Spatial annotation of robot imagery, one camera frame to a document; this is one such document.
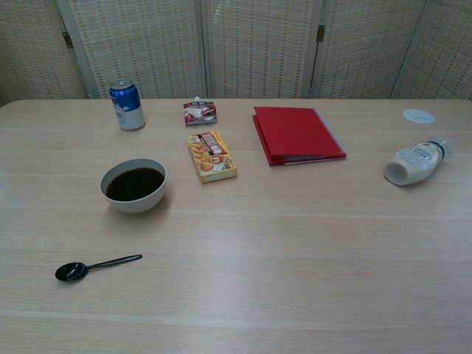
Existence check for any black plastic spoon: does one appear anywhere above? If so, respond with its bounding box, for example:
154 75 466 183
55 254 143 283

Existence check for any cup of black coffee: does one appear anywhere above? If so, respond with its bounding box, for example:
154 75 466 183
99 158 168 215

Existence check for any yellow curry roux box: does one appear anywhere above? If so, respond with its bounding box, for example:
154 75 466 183
187 129 238 184

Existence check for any red spiral notebook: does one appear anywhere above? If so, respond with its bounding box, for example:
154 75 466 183
252 106 347 167

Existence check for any red white snack pouch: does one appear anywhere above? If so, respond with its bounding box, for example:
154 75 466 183
183 95 218 128

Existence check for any blue white drink can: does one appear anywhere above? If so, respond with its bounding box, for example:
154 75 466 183
108 79 146 131

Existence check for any woven bamboo folding screen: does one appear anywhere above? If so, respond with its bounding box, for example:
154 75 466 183
0 0 472 108

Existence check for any white mayonnaise squeeze bottle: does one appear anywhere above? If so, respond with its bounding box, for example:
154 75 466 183
383 135 462 187

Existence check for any white round grommet cap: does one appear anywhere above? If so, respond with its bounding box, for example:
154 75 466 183
401 108 436 124

